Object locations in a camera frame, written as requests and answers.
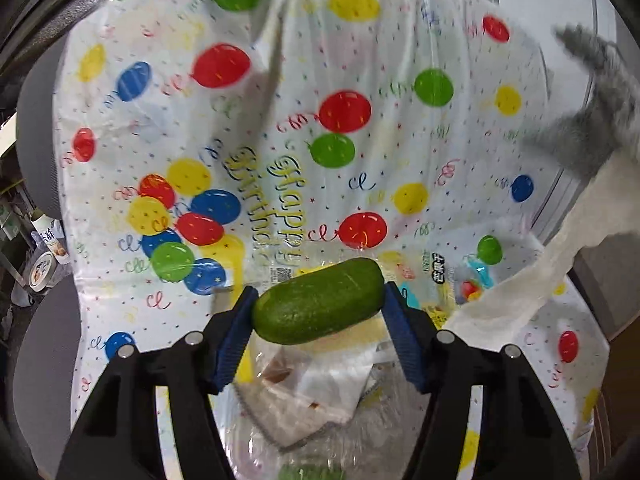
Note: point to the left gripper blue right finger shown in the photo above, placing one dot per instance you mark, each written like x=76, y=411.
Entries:
x=409, y=330

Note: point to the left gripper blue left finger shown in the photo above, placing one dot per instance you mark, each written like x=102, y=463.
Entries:
x=233, y=333

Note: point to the green cucumber piece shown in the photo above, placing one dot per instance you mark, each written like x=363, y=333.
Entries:
x=320, y=303

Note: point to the clear plastic packaging bag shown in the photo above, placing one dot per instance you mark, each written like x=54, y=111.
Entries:
x=337, y=408

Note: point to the white paper napkin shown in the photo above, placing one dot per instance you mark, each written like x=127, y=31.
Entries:
x=608, y=206

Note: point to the balloon print plastic tablecloth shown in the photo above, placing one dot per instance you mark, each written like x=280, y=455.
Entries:
x=208, y=145

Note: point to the white refrigerator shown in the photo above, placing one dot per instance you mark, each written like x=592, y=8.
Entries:
x=520, y=80

